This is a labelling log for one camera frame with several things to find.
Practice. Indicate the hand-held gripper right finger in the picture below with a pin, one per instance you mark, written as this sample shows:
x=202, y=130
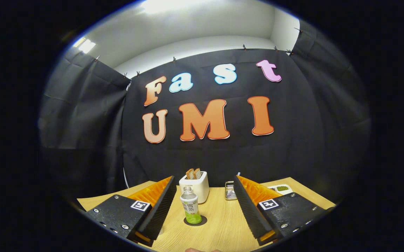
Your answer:
x=249, y=210

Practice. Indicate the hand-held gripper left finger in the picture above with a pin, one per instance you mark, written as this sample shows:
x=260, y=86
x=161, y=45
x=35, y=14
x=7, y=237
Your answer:
x=160, y=210

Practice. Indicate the clear juice bottle white label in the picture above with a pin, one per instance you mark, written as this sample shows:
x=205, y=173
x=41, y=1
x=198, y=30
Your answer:
x=190, y=206

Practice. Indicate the round dark brown coaster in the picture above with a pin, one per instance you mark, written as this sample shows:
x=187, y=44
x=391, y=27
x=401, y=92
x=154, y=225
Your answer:
x=203, y=220

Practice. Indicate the wooden table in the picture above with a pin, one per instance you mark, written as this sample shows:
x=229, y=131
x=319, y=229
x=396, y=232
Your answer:
x=223, y=227

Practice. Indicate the white dish green contents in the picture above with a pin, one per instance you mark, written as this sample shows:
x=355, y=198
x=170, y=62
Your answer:
x=282, y=189

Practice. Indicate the toast slice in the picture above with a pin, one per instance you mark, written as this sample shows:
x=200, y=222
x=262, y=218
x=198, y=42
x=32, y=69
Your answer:
x=189, y=174
x=197, y=173

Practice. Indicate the white toaster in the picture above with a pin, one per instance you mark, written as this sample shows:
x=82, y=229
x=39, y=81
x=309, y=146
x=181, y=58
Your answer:
x=202, y=189

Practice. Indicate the small ceiling light panel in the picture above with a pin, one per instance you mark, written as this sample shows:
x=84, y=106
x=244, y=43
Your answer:
x=86, y=46

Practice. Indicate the large ceiling light panel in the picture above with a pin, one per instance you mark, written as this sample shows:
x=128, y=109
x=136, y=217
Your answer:
x=170, y=5

